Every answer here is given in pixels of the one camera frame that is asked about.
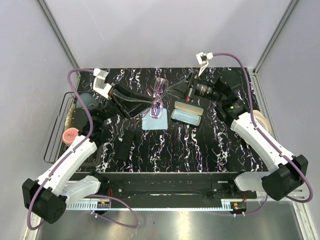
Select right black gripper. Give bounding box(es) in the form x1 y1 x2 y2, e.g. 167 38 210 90
164 69 225 103

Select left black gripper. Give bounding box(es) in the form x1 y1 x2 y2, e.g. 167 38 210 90
95 81 156 124

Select red thin sunglasses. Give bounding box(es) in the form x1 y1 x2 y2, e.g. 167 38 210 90
146 77 169 119

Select dark green glasses case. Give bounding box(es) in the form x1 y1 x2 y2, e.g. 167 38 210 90
170 101 204 127

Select light blue cloth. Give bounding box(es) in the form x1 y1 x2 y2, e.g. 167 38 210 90
142 108 168 131
171 109 201 126

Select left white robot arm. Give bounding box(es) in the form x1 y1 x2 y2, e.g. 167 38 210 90
22 83 154 224

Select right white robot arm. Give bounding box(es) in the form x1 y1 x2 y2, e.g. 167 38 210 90
166 70 308 201

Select blue ceramic plate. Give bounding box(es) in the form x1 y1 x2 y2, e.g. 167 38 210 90
79 92 98 110

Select black glasses case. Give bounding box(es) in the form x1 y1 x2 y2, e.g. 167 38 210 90
115 130 135 162

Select woven beige plate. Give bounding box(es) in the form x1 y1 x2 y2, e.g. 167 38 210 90
64 103 76 130

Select pink patterned cup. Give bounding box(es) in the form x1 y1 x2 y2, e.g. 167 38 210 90
62 127 79 146

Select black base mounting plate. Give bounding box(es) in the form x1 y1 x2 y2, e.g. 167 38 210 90
74 172 258 203

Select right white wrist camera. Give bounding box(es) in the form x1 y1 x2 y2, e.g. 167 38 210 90
196 52 214 76

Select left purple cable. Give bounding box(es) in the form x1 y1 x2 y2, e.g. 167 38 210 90
26 68 139 231

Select black wire dish rack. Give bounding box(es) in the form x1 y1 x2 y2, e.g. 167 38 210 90
43 91 108 167

